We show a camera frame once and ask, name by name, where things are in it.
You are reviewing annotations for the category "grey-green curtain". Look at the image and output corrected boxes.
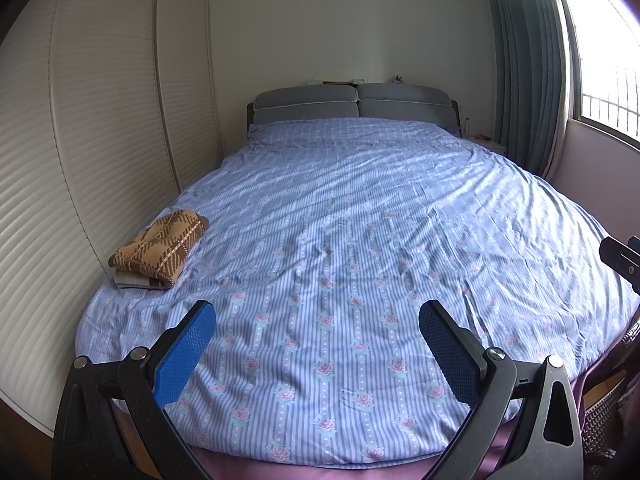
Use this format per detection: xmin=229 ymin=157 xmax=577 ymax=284
xmin=481 ymin=0 xmax=572 ymax=181

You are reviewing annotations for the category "woven wicker basket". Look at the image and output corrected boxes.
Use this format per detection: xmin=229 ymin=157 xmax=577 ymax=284
xmin=581 ymin=320 xmax=640 ymax=457

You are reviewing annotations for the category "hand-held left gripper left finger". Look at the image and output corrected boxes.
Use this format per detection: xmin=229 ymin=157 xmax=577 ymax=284
xmin=50 ymin=300 xmax=217 ymax=480

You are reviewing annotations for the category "grey headboard cushion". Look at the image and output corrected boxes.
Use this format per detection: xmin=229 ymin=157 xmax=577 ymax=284
xmin=357 ymin=83 xmax=454 ymax=124
xmin=252 ymin=86 xmax=359 ymax=127

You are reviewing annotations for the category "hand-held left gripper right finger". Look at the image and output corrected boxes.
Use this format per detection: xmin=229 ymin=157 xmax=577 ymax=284
xmin=418 ymin=299 xmax=586 ymax=480

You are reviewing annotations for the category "blue floral striped bed blanket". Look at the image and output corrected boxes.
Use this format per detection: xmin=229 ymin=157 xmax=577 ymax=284
xmin=75 ymin=116 xmax=640 ymax=471

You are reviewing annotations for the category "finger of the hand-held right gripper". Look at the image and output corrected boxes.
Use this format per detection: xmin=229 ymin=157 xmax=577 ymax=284
xmin=599 ymin=236 xmax=640 ymax=293

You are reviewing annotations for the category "beige brown knit sweater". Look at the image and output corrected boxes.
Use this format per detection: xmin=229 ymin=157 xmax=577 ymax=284
xmin=108 ymin=208 xmax=210 ymax=291

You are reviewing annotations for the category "white nightstand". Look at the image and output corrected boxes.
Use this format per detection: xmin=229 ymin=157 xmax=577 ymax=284
xmin=462 ymin=134 xmax=509 ymax=159

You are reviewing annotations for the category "grey padded headboard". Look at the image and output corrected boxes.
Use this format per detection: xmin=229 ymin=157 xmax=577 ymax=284
xmin=246 ymin=99 xmax=461 ymax=139

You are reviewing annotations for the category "purple bed sheet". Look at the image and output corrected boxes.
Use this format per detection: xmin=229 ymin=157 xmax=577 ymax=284
xmin=112 ymin=360 xmax=588 ymax=480

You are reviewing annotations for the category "window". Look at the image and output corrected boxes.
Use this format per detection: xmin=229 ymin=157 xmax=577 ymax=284
xmin=550 ymin=0 xmax=640 ymax=152

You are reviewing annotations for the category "white louvered wardrobe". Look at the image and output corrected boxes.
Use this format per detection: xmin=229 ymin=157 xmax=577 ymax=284
xmin=0 ymin=0 xmax=227 ymax=436

